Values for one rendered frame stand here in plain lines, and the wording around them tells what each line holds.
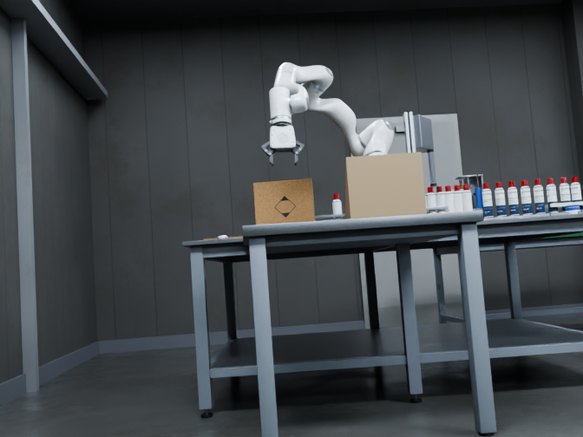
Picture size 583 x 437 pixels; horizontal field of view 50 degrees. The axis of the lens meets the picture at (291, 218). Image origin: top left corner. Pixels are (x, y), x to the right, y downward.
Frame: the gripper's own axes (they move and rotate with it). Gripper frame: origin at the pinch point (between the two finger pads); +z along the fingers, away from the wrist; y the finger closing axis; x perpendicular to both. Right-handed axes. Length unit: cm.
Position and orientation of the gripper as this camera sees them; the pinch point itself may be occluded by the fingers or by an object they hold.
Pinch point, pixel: (284, 162)
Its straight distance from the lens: 248.7
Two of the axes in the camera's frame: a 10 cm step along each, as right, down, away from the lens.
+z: 0.6, 9.6, -2.7
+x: -0.5, 2.7, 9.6
